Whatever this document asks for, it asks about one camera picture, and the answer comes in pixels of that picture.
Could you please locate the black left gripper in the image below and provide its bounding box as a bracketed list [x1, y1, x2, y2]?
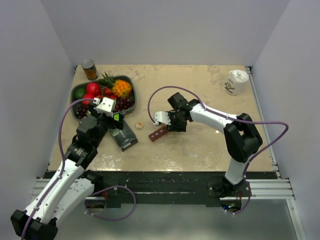
[88, 102, 125, 148]

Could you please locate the red weekly pill organizer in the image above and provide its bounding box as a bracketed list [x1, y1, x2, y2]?
[148, 125, 167, 142]

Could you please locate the orange white bottle cap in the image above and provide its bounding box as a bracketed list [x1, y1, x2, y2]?
[135, 122, 143, 129]

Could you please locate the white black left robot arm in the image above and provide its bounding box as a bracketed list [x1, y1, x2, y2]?
[10, 112, 124, 240]

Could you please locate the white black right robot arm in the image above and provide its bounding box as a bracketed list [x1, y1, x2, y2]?
[165, 92, 263, 197]

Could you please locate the green small box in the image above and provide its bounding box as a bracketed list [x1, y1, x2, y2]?
[113, 113, 120, 121]

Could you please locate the black razor stand box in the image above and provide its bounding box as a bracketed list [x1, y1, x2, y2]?
[108, 121, 139, 152]

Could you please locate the dark red grape bunch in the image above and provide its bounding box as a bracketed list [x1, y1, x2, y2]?
[72, 97, 135, 120]

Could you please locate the strawberry pile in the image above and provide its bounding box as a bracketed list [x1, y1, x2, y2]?
[96, 87, 117, 100]

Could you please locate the red apple lower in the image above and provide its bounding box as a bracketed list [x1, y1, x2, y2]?
[81, 93, 95, 106]

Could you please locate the red apple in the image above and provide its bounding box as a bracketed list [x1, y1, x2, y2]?
[81, 93, 95, 106]
[86, 82, 101, 96]

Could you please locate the red apple upper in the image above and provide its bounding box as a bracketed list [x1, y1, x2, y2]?
[86, 82, 101, 96]

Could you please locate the dark grey fruit tray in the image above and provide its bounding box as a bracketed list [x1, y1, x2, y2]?
[70, 73, 136, 114]

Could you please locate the orange spiky fruit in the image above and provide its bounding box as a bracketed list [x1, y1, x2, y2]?
[112, 79, 133, 98]

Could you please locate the green lime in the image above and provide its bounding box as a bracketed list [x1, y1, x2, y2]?
[73, 87, 86, 100]

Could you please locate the tin can yellow label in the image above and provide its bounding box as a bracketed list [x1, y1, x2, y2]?
[81, 59, 99, 81]

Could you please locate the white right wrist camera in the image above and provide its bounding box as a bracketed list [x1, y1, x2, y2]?
[153, 111, 171, 126]

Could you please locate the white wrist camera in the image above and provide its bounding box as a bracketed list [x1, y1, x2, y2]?
[93, 97, 116, 117]
[153, 111, 171, 126]

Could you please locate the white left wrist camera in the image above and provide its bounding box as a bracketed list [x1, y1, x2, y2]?
[93, 97, 116, 117]

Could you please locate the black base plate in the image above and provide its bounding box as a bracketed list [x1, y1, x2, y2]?
[43, 169, 279, 209]

